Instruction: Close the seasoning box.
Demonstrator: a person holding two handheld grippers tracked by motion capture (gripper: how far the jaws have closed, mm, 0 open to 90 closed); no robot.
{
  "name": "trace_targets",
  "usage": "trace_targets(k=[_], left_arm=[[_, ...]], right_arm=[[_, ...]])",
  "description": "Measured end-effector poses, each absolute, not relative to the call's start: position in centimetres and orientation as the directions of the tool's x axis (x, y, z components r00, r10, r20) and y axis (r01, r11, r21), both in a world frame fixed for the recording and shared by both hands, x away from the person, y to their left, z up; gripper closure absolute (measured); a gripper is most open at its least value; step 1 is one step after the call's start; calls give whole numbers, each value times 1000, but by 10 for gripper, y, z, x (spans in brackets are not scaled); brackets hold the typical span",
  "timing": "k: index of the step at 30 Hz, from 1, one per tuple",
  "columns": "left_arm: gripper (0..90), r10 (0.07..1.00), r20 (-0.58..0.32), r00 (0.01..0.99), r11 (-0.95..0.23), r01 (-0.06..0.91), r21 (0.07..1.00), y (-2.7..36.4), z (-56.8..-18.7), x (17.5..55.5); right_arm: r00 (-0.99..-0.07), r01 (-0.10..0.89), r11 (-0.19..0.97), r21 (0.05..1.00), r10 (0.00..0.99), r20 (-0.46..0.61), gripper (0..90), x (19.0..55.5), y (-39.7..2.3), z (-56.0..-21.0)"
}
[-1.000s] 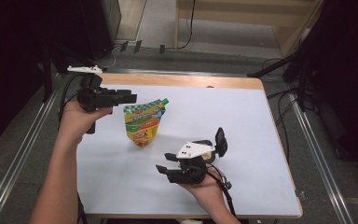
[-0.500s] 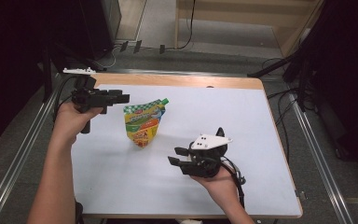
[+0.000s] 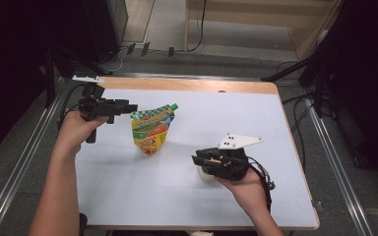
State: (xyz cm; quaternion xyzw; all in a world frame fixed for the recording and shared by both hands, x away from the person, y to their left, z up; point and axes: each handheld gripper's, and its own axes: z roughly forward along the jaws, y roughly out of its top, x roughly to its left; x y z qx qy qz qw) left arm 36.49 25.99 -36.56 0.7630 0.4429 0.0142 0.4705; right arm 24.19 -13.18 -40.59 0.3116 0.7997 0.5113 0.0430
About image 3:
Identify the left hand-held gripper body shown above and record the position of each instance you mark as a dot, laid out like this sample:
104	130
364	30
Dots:
93	105

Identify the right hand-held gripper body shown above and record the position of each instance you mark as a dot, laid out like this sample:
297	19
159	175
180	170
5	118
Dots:
234	164

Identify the yellow green sauce pouch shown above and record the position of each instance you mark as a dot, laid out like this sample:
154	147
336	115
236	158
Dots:
152	131

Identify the person's left hand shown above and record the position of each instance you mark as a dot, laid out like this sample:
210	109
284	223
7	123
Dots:
74	131

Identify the person's right hand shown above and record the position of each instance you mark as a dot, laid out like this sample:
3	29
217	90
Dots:
249	193

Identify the white table mat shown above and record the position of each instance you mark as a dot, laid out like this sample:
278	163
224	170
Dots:
164	193

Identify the black stand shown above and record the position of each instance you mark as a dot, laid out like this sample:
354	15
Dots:
50	78

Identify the black tape strip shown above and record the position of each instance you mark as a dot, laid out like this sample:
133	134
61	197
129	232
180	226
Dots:
171	51
145	48
131	48

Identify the wooden table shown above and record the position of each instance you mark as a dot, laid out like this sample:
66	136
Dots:
177	84

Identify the black cabinet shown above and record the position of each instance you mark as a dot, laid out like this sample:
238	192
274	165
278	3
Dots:
106	29

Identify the black curtain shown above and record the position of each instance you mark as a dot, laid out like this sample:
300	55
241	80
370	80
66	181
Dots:
13	65
370	82

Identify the black tripod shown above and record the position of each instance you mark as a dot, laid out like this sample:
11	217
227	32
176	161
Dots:
318	82

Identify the metal floor rail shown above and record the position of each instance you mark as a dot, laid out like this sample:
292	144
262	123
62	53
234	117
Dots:
338	170
183	76
19	164

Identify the light wooden frame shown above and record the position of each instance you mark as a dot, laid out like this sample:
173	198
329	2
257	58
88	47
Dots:
242	8

